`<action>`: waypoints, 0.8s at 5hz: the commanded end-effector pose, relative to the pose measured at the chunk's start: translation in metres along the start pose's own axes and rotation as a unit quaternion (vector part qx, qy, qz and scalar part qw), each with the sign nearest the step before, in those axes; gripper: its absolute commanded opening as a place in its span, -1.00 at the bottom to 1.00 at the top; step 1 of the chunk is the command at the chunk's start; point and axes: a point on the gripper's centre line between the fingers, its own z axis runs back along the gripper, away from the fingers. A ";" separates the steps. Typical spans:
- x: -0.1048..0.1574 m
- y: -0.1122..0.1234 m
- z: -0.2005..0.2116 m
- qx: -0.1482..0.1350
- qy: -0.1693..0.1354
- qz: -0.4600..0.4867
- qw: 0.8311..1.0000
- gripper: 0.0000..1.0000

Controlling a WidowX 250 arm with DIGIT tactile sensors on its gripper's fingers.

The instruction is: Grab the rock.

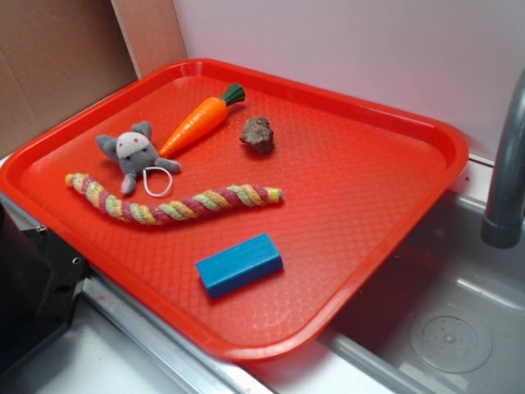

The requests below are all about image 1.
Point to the multicolour braided rope toy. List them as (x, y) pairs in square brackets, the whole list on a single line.
[(186, 209)]

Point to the red plastic tray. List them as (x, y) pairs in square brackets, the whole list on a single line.
[(356, 176)]

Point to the blue wooden block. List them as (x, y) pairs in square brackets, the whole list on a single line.
[(239, 265)]

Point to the grey plastic sink basin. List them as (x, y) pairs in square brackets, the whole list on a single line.
[(443, 314)]

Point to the grey plush mouse toy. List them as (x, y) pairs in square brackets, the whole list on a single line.
[(134, 152)]

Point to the brown rock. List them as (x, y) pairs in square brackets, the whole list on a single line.
[(258, 134)]

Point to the orange toy carrot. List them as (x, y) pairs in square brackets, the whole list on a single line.
[(208, 115)]

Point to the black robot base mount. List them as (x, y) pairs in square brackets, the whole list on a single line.
[(40, 282)]

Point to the brown cardboard panel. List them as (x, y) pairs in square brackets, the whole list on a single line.
[(60, 57)]

